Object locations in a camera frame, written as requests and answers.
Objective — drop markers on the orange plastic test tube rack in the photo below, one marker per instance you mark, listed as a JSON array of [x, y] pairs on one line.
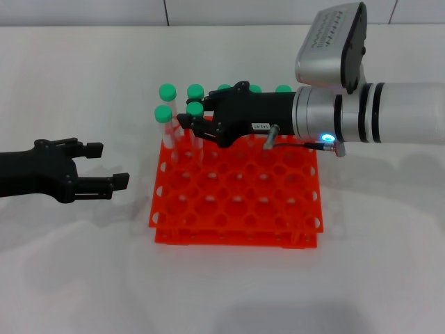
[[229, 195]]

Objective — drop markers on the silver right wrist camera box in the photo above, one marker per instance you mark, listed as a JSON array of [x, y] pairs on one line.
[[327, 52]]

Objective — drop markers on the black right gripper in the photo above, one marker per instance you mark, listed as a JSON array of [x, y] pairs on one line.
[[257, 113]]

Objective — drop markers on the green-capped clear test tube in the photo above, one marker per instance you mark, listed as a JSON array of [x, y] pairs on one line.
[[167, 91], [195, 91], [225, 87], [284, 89], [163, 114], [194, 109], [255, 89]]

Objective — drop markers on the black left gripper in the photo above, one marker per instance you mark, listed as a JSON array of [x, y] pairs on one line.
[[38, 170]]

